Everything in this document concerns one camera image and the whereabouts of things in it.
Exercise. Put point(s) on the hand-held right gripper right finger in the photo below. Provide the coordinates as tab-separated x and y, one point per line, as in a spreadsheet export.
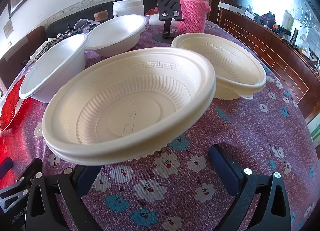
223	166

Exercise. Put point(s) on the cream ribbed plastic bowl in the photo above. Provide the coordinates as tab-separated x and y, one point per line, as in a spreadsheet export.
225	66
120	111

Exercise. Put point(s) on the white flat box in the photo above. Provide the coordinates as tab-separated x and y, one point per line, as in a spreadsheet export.
231	6

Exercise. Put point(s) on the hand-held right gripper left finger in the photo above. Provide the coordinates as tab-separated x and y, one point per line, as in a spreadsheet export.
86	178

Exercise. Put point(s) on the brown armchair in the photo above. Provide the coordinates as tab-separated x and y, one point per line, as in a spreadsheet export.
22	43

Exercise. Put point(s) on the purple floral tablecloth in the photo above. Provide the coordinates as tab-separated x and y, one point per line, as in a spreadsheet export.
190	196

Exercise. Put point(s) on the small wall plaque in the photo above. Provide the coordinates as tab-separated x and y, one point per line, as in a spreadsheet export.
8	28

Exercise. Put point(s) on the black flashlight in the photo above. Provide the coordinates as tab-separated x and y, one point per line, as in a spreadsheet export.
295	36

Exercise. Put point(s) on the red plastic bag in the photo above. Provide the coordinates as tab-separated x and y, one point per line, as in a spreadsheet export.
151	11

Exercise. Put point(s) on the black phone stand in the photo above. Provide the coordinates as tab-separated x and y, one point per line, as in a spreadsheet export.
167	8

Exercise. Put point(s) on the wooden cabinet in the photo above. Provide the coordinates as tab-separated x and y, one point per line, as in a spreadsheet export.
262	43

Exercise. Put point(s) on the white paper roll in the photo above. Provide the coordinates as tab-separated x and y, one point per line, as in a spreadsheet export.
155	20

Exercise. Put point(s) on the black sofa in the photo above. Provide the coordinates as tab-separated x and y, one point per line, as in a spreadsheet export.
105	6

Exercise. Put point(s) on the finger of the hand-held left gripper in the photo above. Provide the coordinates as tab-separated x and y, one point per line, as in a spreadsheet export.
5	167
30	169

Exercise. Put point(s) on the white foam bowl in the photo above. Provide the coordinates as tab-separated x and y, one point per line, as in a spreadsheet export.
117	33
55	63

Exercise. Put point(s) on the bottle with pink knit sleeve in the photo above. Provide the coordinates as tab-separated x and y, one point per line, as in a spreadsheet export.
191	13

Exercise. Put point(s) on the white plastic bottle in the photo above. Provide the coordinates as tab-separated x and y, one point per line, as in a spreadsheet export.
288	18

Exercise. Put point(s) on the large red glass plate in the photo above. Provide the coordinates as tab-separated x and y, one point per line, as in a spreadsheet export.
12	106

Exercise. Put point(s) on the leopard print cloth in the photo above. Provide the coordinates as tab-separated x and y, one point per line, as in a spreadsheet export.
48	43

